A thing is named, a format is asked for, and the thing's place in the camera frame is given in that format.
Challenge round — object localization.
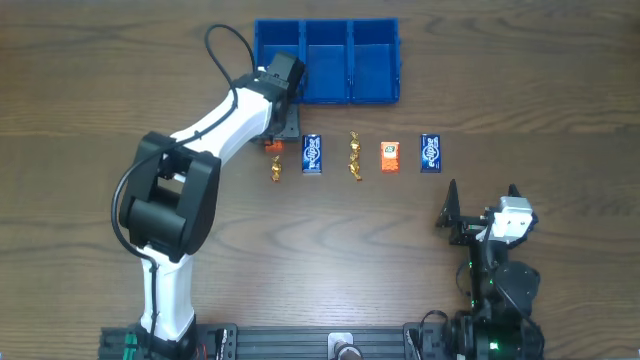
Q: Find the mounting rail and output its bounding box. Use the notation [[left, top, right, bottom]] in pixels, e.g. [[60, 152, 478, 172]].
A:
[[98, 322, 546, 360]]

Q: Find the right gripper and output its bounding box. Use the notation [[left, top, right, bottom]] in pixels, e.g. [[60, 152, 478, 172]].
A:
[[435, 178, 523, 247]]

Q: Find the blue tray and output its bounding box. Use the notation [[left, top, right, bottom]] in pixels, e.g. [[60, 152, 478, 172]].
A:
[[253, 18, 402, 106]]

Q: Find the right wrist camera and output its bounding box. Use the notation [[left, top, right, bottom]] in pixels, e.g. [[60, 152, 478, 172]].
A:
[[488, 195, 534, 246]]

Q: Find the blue candy pack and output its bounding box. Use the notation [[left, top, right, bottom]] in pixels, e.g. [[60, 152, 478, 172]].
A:
[[420, 133, 443, 174], [301, 133, 323, 175]]

